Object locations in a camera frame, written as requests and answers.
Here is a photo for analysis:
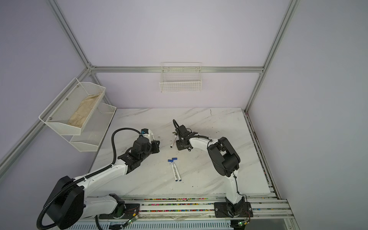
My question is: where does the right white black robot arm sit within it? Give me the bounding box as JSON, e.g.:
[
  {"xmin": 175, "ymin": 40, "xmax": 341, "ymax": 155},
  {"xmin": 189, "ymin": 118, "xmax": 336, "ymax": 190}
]
[{"xmin": 173, "ymin": 120, "xmax": 247, "ymax": 217}]

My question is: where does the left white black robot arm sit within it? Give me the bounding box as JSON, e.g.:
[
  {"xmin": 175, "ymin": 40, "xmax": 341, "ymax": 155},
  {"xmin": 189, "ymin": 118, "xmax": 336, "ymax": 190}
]
[{"xmin": 36, "ymin": 135, "xmax": 160, "ymax": 230}]

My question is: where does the beige cloth in basket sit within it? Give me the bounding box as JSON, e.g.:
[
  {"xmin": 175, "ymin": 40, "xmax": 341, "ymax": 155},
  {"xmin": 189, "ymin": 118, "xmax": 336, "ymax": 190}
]
[{"xmin": 67, "ymin": 93, "xmax": 101, "ymax": 128}]

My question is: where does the upper white mesh shelf basket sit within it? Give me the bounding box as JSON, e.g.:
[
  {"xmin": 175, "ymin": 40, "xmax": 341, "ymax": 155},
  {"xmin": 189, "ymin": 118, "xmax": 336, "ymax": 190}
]
[{"xmin": 39, "ymin": 78, "xmax": 105, "ymax": 136}]

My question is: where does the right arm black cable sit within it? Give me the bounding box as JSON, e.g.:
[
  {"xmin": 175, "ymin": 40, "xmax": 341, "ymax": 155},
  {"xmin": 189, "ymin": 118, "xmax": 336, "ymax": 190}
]
[{"xmin": 172, "ymin": 119, "xmax": 213, "ymax": 141}]

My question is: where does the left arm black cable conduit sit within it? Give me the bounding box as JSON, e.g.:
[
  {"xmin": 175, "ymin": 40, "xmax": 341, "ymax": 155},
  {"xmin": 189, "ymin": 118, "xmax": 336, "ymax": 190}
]
[{"xmin": 36, "ymin": 127, "xmax": 142, "ymax": 230}]

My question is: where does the white wire wall basket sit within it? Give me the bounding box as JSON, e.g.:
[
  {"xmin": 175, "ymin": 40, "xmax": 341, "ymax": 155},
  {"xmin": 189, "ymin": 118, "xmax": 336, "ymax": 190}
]
[{"xmin": 159, "ymin": 62, "xmax": 202, "ymax": 93}]

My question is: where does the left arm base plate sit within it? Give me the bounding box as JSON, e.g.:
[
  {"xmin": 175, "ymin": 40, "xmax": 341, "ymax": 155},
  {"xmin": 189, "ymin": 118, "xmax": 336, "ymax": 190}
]
[{"xmin": 99, "ymin": 203, "xmax": 140, "ymax": 219}]

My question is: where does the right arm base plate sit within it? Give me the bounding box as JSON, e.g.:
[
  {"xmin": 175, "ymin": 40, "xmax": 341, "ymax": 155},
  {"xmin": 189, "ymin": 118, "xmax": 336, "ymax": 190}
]
[{"xmin": 214, "ymin": 201, "xmax": 254, "ymax": 218}]

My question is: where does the aluminium rail base frame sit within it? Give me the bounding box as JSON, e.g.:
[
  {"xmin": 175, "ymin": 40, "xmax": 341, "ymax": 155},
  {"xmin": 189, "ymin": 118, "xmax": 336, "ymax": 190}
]
[{"xmin": 51, "ymin": 178, "xmax": 301, "ymax": 230}]

